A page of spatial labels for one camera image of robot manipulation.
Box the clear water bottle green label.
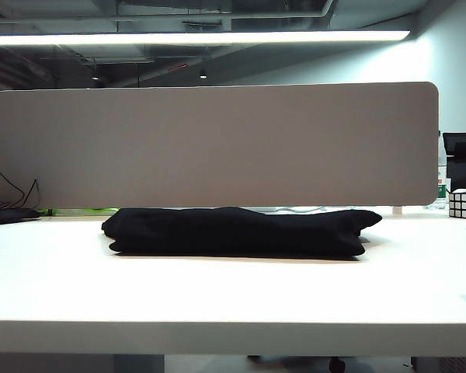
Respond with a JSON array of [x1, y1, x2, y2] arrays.
[[436, 153, 452, 210]]

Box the green flat object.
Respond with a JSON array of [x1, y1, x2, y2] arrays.
[[37, 207, 120, 217]]

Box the long linear ceiling light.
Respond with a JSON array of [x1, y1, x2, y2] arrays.
[[0, 29, 412, 47]]

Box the black polo T-shirt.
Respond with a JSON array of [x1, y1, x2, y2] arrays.
[[100, 206, 384, 259]]

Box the black chair base with wheel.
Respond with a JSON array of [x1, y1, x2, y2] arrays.
[[247, 354, 347, 373]]

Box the grey perforated cabinet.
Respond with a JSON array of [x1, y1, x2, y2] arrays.
[[410, 355, 466, 373]]

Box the black mouse pad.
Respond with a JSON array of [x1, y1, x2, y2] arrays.
[[0, 207, 40, 227]]

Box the brown desk divider panel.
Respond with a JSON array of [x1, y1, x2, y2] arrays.
[[0, 81, 440, 210]]

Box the thin black desk cable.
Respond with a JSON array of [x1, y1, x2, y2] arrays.
[[0, 167, 40, 213]]

